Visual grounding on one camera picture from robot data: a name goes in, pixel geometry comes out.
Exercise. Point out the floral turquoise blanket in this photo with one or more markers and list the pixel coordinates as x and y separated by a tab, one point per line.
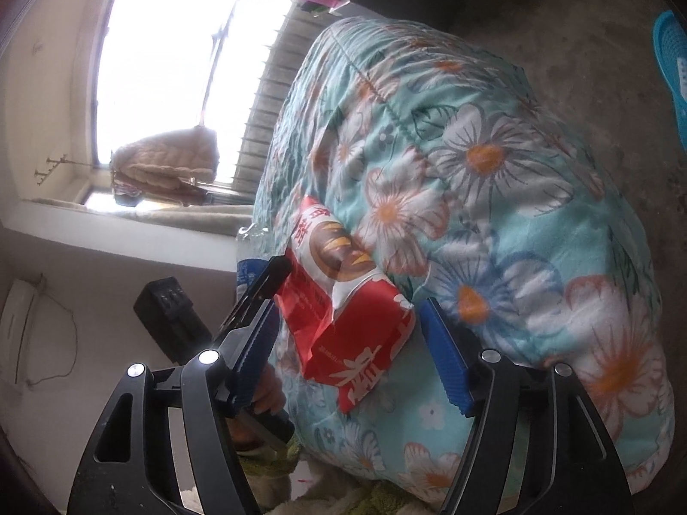
483	198

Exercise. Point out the clear plastic bottle blue cap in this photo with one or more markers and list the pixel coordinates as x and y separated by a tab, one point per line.
248	273

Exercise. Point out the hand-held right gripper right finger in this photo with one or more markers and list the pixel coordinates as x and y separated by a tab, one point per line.
448	359

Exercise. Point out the white wall box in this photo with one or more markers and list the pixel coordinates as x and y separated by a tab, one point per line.
19	332

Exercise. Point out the person's left hand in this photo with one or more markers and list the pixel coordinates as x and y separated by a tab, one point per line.
271	391

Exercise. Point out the metal balcony railing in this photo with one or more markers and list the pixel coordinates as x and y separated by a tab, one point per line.
263	107

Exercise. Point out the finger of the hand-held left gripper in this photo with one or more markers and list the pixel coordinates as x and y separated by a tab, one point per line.
265	281

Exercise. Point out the red white chestnut bag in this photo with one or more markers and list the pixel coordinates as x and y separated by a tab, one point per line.
333	332

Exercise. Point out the metal wall hooks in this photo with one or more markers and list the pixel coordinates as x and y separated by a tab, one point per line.
51	169

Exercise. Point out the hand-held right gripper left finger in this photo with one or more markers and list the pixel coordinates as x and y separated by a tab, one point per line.
255	359

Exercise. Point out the blue plastic basket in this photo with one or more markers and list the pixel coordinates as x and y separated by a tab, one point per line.
671	48

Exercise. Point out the beige puffer jacket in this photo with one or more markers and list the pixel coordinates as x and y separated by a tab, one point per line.
161	161

